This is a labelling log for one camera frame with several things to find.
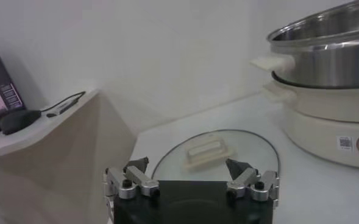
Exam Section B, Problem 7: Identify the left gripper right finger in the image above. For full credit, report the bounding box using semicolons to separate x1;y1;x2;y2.
224;158;280;208

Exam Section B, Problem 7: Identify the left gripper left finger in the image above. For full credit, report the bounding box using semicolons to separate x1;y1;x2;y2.
103;156;161;211

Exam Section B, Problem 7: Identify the glass lid with cream handle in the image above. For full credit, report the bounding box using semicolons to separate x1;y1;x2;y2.
151;129;282;183

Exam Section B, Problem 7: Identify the stainless steel steamer basket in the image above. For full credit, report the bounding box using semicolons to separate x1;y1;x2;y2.
249;0;359;89

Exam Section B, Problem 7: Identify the cream electric cooker base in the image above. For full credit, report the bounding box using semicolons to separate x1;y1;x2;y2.
263;80;359;170

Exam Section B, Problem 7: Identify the grey usb hub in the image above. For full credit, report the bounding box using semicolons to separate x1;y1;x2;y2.
46;100;79;119

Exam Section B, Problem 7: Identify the white side table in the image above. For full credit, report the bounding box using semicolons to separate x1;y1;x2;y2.
0;88;100;162

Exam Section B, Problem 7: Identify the black computer mouse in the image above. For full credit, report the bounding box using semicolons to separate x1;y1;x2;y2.
0;109;42;136

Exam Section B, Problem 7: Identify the black usb hub cable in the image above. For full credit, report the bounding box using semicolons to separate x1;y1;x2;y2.
40;90;87;114

